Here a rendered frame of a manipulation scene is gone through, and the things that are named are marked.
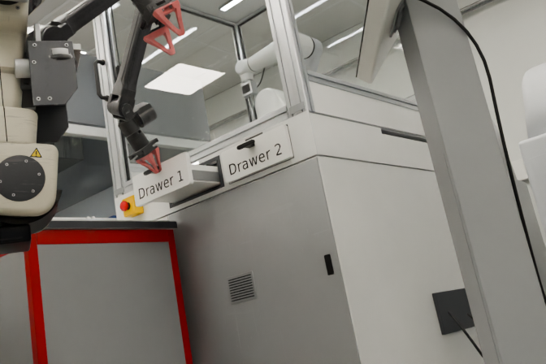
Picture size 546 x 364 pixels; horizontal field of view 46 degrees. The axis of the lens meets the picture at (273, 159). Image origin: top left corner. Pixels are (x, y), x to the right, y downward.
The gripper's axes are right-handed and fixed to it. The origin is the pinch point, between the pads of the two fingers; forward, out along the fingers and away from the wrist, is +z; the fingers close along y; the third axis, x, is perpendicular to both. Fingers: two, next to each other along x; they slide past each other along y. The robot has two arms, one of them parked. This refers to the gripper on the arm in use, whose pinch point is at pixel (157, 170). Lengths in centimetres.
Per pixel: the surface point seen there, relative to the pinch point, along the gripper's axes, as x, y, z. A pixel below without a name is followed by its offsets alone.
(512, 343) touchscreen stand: -105, -42, 56
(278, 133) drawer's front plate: -40.4, 14.0, 8.5
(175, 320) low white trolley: 14, -19, 46
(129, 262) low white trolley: 14.0, -20.3, 20.4
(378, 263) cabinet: -52, 7, 58
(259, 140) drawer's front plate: -32.3, 14.2, 8.3
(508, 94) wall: -10, 330, 125
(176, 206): 13.6, 10.4, 17.4
